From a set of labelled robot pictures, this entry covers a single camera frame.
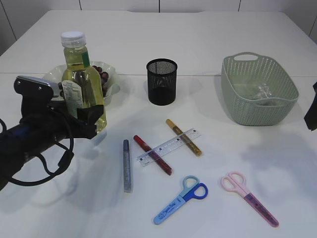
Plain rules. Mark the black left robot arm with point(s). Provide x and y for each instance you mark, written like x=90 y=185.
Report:
x=14 y=153

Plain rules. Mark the yellow liquid plastic bottle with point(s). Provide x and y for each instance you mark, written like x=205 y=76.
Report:
x=81 y=83

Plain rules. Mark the blue safety scissors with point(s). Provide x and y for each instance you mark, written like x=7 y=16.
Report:
x=184 y=196

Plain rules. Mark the pale green wavy plate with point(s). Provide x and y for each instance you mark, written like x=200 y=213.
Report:
x=112 y=86

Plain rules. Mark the gold glitter glue pen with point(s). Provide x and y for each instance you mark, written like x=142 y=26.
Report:
x=192 y=146

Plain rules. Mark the green woven plastic basket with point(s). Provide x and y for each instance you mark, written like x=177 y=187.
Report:
x=242 y=72

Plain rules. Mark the red glitter glue pen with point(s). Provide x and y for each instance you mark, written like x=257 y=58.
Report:
x=151 y=156

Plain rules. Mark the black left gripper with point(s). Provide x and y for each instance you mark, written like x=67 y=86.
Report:
x=56 y=124

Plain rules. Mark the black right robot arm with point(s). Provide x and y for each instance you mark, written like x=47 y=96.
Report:
x=311 y=116

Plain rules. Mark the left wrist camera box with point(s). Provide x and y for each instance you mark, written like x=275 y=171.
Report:
x=36 y=94

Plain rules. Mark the purple grape bunch with leaves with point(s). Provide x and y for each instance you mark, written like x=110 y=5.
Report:
x=104 y=76

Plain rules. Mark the clear plastic ruler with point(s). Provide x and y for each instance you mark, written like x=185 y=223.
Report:
x=175 y=143

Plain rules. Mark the clear plastic sheet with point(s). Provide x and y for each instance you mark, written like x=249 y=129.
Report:
x=261 y=91

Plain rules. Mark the pink safety scissors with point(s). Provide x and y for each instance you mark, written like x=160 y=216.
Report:
x=235 y=181

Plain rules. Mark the blue glitter glue pen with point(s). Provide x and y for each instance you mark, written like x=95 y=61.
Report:
x=127 y=176

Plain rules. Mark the black mesh pen holder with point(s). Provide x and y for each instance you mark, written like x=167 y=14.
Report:
x=161 y=80

